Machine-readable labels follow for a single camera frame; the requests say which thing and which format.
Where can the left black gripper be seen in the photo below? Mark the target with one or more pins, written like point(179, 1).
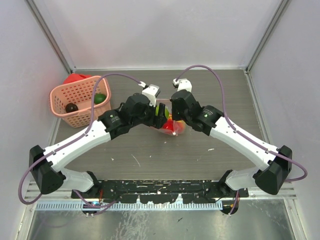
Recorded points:
point(157, 120)

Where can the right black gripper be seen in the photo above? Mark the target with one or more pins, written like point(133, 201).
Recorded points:
point(175, 116)

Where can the red toy apple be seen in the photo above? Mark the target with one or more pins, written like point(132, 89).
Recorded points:
point(169, 125)

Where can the light green toy apple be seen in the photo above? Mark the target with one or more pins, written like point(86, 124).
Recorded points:
point(166, 111)

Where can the clear zip top bag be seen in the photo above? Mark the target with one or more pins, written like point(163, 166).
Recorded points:
point(168, 104)

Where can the red yellow toy mango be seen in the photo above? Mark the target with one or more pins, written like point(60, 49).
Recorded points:
point(179, 127)

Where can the pink plastic basket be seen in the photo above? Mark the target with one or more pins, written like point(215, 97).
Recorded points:
point(79, 93)

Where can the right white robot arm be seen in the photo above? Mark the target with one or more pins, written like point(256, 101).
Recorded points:
point(272, 164)

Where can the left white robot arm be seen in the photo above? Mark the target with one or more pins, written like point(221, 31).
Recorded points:
point(48, 165)

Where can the dark green toy avocado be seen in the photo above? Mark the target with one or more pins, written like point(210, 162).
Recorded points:
point(99, 98)

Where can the dark brown toy fruit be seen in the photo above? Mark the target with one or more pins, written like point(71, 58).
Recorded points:
point(71, 107)

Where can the red cloth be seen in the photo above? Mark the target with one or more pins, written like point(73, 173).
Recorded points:
point(75, 77)

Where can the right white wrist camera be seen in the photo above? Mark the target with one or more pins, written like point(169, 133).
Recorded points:
point(182, 84)

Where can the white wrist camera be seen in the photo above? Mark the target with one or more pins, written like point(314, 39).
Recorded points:
point(151, 92)
point(182, 84)

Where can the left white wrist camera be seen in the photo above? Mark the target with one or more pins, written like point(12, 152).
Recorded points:
point(151, 92)

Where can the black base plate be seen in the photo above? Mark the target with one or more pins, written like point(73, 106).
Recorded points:
point(162, 191)

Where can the white slotted cable duct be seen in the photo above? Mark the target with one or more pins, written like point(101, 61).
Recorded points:
point(176, 206)

